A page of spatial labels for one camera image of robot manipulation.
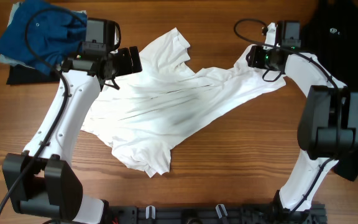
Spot white t-shirt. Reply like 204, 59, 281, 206
81, 29, 285, 176

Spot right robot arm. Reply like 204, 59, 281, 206
246, 45, 358, 213

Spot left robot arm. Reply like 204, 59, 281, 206
2, 47, 142, 223

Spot blue polo shirt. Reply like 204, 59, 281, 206
0, 0, 93, 76

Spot black t-shirt with logo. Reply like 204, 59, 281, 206
300, 0, 358, 182

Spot black folded garment left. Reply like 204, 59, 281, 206
6, 19, 99, 86

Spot light grey folded garment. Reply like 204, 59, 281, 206
0, 2, 87, 72

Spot left grey rail clip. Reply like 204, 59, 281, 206
145, 205, 156, 220

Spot grey rail clip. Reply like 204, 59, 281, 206
145, 205, 156, 220
215, 203, 227, 219

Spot right grey rail clip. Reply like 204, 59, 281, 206
215, 203, 227, 219

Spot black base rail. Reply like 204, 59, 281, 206
110, 204, 328, 224

